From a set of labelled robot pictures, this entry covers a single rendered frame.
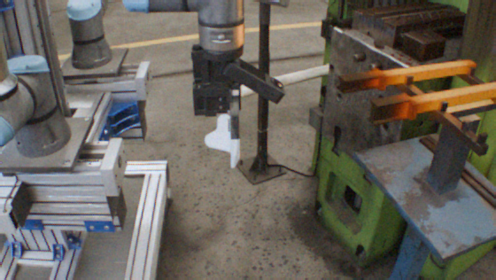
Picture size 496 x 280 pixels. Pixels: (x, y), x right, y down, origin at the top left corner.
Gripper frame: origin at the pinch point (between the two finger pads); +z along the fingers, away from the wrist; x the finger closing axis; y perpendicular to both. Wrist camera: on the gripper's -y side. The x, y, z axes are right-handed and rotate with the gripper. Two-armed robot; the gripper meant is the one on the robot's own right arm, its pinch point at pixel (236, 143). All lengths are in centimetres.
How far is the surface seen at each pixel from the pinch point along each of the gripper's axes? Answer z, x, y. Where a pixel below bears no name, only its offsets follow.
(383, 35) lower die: -1, -56, -49
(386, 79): -7.5, -11.9, -32.6
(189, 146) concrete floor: 93, -130, 24
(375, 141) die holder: 33, -45, -47
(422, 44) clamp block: -4, -42, -55
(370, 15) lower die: -5, -63, -45
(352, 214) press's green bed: 76, -54, -49
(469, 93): -8, -6, -51
